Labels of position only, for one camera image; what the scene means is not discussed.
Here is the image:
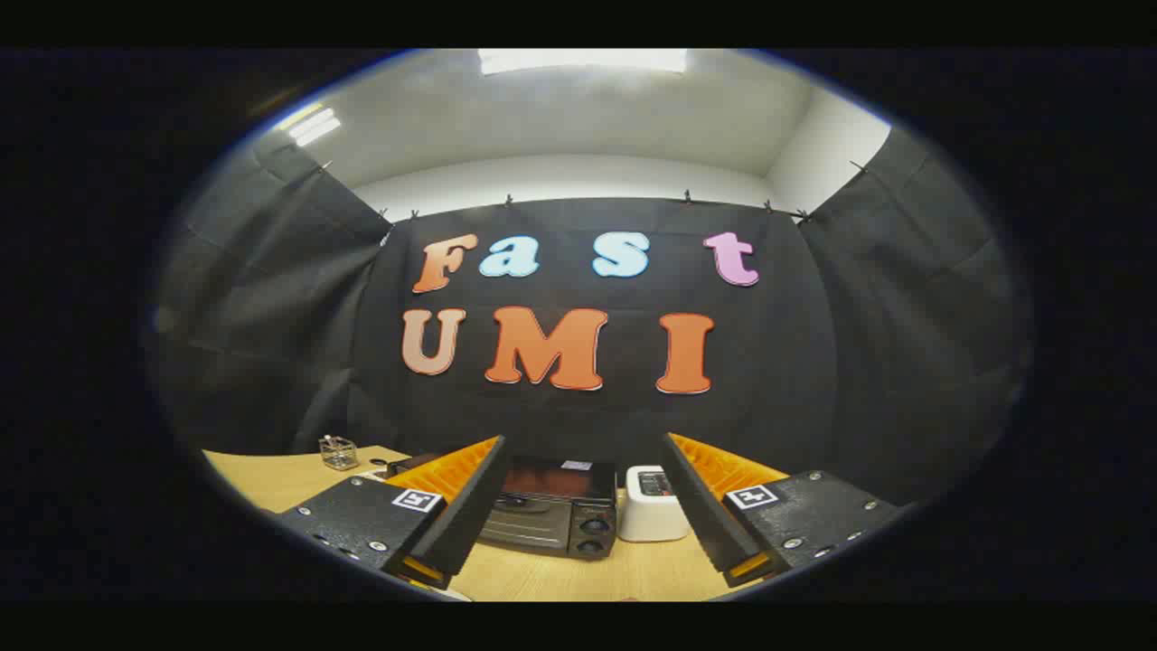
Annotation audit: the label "rectangular ceiling light panel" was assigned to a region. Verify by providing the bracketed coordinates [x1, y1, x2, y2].
[477, 49, 690, 75]

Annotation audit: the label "white bread toaster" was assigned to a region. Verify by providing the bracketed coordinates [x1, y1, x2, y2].
[616, 466, 692, 543]

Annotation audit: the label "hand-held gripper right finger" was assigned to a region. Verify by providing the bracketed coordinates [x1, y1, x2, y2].
[660, 432, 905, 589]

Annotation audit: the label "black toaster oven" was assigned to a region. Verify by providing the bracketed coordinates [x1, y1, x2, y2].
[476, 457, 619, 561]

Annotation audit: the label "small clear glass container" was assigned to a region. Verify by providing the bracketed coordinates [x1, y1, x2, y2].
[318, 435, 360, 472]

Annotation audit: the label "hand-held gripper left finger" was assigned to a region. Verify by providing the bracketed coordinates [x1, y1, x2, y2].
[276, 435, 507, 590]

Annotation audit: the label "ceiling light tubes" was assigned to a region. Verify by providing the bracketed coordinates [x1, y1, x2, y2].
[276, 104, 343, 147]

